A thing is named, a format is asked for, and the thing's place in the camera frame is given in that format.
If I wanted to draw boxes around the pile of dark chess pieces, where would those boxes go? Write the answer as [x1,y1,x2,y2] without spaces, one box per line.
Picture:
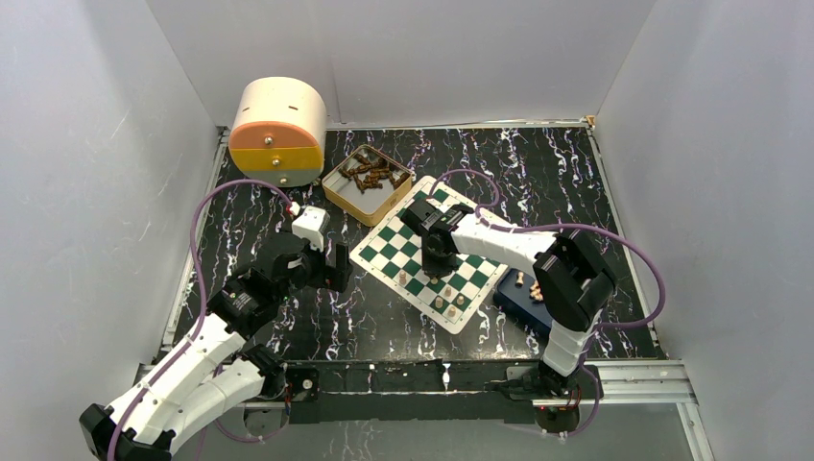
[339,154,412,193]

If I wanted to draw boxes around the pile of light chess pieces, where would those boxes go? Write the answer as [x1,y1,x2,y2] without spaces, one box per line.
[529,281,543,303]

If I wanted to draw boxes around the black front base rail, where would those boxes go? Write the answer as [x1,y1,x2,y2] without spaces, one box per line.
[287,359,549,424]

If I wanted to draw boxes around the dark blue tray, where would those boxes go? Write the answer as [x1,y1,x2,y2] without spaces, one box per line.
[492,269,552,337]

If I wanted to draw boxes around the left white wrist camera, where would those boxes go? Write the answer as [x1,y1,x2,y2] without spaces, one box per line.
[292,206,330,252]

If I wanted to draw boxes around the tan square tin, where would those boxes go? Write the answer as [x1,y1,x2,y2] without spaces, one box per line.
[322,144,414,228]

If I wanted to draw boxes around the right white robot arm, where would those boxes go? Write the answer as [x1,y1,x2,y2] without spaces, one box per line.
[399,199,617,398]

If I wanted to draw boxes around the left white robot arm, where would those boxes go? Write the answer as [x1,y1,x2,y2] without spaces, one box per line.
[79,232,353,460]

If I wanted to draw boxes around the cream round drawer box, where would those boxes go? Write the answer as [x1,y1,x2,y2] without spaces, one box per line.
[228,77,327,187]

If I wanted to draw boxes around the green white chess board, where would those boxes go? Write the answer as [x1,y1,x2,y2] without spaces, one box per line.
[350,176,508,334]

